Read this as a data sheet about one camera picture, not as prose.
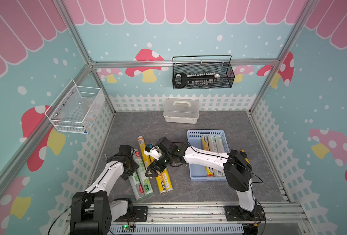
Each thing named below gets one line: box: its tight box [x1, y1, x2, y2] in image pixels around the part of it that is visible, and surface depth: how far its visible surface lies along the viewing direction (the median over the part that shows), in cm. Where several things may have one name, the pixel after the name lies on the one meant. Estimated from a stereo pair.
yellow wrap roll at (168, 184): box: [161, 167, 174, 193], surface depth 83 cm
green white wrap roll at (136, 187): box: [128, 170, 146, 202], surface depth 81 cm
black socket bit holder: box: [173, 72, 221, 89], surface depth 91 cm
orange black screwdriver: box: [240, 148, 251, 165], surface depth 96 cm
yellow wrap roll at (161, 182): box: [155, 170, 167, 195], surface depth 83 cm
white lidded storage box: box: [163, 97, 199, 124], surface depth 111 cm
